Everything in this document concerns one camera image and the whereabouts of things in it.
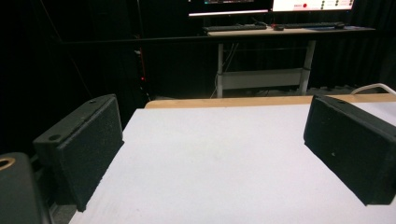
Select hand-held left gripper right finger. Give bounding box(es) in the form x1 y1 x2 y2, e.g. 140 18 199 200
303 94 396 206

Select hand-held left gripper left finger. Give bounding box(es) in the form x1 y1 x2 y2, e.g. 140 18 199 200
33 93 125 213

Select white chair backrest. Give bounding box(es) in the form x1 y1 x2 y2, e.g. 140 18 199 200
350 82 396 95

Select black horizontal metal bar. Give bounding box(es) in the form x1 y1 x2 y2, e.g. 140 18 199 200
59 28 375 45

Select computer desk with white legs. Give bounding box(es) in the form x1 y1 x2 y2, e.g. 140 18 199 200
206 25 376 99

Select black keyboard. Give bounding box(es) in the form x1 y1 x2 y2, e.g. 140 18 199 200
202 23 269 33
282 21 338 30

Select white table mat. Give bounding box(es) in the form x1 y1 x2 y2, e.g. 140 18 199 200
68 102 396 224

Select computer monitor with white screen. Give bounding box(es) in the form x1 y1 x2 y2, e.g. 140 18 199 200
272 0 356 13

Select computer monitor with dark screen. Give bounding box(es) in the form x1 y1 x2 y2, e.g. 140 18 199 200
188 0 271 18

